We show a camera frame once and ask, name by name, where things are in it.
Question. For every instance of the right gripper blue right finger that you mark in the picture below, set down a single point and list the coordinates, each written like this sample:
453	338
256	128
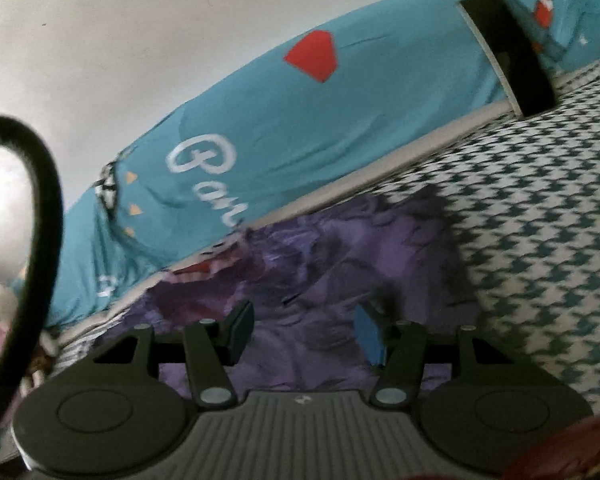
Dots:
396	350

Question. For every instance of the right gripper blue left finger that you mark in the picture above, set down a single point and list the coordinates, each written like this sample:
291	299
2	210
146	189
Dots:
211	347

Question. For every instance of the purple patterned garment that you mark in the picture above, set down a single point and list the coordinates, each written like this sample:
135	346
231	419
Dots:
304	277

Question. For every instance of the blue cartoon print bedsheet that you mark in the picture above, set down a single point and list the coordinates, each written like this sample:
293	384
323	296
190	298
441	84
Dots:
305	114

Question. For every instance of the blue white houndstooth mat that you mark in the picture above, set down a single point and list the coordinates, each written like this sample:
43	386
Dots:
523	201

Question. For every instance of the beige bunny plush toy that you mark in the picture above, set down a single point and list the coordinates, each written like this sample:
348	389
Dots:
47	350

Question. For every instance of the black smartphone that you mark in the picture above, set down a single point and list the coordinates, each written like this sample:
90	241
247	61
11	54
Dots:
510	52

